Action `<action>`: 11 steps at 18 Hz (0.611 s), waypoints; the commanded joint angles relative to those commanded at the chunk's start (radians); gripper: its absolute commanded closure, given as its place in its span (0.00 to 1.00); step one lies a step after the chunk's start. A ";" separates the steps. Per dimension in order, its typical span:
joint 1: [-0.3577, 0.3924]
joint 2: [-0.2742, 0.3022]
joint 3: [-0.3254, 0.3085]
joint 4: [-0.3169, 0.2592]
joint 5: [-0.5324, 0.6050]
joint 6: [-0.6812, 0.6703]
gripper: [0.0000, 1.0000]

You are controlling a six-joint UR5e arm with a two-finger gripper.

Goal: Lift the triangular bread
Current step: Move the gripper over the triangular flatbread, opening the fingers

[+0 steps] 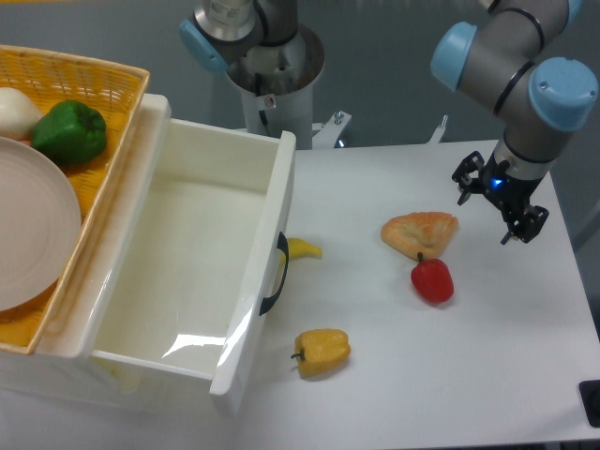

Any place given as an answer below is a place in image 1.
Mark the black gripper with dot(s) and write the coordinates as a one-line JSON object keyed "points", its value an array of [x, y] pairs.
{"points": [[510, 195]]}

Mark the triangle bread pastry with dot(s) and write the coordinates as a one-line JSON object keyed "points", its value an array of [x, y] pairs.
{"points": [[425, 233]]}

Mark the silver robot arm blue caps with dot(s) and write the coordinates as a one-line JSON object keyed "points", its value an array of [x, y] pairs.
{"points": [[541, 104]]}

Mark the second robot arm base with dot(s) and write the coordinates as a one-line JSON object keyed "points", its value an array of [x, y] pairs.
{"points": [[218, 33]]}

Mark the red bell pepper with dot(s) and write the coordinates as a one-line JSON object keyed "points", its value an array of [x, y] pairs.
{"points": [[432, 280]]}

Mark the yellow banana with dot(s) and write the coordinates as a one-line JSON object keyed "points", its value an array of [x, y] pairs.
{"points": [[297, 248]]}

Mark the black object at table edge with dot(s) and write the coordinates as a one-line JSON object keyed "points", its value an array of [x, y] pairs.
{"points": [[590, 396]]}

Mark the yellow bell pepper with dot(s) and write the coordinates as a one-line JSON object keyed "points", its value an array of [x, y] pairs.
{"points": [[320, 350]]}

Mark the white plastic drawer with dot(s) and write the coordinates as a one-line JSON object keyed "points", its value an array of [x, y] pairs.
{"points": [[204, 255]]}

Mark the yellow woven basket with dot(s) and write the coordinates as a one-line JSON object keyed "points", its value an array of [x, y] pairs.
{"points": [[89, 106]]}

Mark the green bell pepper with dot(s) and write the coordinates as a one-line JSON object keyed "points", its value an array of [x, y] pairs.
{"points": [[71, 133]]}

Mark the pink plate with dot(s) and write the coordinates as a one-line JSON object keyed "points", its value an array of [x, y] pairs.
{"points": [[40, 223]]}

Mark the white drawer cabinet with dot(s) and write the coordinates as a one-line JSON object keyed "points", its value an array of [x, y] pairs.
{"points": [[64, 365]]}

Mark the white onion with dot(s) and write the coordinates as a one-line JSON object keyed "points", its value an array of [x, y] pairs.
{"points": [[19, 115]]}

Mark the metal table clamp bracket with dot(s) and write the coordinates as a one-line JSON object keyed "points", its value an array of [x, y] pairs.
{"points": [[330, 134]]}

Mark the black drawer handle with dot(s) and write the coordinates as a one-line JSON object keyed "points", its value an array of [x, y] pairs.
{"points": [[268, 302]]}

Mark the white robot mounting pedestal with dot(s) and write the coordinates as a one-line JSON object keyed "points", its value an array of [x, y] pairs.
{"points": [[275, 85]]}

